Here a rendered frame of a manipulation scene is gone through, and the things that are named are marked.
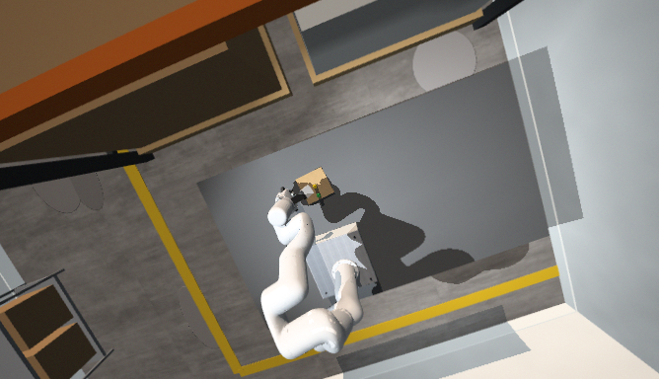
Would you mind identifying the tan square mat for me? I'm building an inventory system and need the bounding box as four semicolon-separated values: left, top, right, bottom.
295;167;334;204

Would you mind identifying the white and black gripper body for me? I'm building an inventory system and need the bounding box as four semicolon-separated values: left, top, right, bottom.
277;189;298;214

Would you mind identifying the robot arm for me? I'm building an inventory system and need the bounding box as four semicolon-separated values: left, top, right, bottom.
261;185;363;359

